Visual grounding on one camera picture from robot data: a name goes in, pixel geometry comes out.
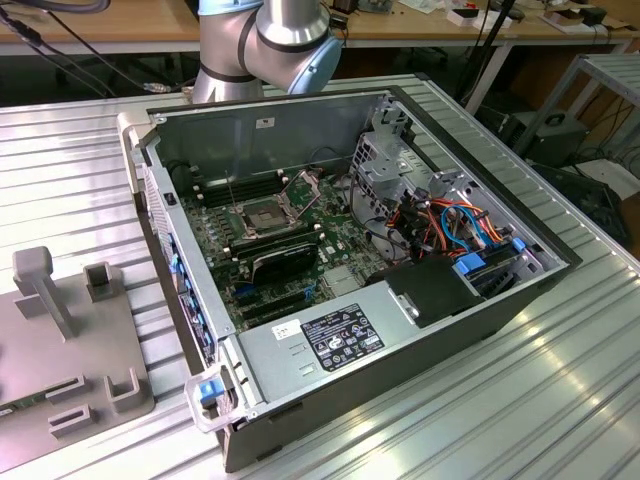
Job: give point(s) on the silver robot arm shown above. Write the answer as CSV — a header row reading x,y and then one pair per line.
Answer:
x,y
285,25

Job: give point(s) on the black RAM slot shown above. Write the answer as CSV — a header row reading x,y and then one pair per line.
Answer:
x,y
215,186
215,199
280,241
215,193
245,252
215,180
280,235

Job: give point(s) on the CPU socket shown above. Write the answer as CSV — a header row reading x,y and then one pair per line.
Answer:
x,y
262,217

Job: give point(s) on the black expansion slot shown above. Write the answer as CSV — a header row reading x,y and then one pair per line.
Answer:
x,y
272,301
272,314

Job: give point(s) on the green motherboard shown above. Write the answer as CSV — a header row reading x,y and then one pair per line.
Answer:
x,y
345,240

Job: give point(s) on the black graphics card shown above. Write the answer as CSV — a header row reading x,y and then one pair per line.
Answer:
x,y
285,262

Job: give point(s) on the silver chipset heatsink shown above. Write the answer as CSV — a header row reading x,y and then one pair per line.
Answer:
x,y
342,280

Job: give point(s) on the metal drive cage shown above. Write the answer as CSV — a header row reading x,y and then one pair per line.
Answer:
x,y
380,170

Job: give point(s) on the grey power supply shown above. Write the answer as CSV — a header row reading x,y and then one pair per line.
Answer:
x,y
390,310

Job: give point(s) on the thin metal locking lever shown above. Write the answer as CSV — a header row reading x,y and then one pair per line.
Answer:
x,y
232,189

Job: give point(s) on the open grey PC case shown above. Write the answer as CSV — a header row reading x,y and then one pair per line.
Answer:
x,y
325,130

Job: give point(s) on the black plastic drive cover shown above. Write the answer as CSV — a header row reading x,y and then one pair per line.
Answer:
x,y
430,290

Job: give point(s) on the blue expansion card latch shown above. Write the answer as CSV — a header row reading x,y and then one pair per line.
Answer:
x,y
186,286
173,261

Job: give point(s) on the blue disk carrier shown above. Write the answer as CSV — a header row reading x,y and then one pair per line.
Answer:
x,y
470,262

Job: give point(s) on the small black case knob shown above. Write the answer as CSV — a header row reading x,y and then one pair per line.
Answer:
x,y
170,198

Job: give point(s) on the blue case latch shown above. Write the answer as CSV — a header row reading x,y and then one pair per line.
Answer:
x,y
207,390

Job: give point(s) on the small blue clip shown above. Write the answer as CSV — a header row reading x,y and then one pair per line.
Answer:
x,y
517,245

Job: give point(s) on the wooden desk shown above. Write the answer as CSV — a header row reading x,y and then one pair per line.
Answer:
x,y
100,30
425,30

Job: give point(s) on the black equipment case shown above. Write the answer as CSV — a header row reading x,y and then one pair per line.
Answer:
x,y
555,142

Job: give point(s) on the white box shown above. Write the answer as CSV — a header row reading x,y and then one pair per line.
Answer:
x,y
475,17

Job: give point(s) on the black side panel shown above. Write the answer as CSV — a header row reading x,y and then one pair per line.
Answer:
x,y
590,200

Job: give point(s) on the grey parts rack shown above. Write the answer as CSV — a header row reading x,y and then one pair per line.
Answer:
x,y
50,345

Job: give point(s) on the brown cardboard box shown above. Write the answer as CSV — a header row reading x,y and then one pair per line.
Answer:
x,y
562,20

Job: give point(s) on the green circuit board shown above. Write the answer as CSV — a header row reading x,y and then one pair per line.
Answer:
x,y
20,401

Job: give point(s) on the black power adapter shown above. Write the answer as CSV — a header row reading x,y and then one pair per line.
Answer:
x,y
596,16

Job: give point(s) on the grey metal shelf frame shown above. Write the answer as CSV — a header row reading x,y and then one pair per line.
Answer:
x,y
615,65

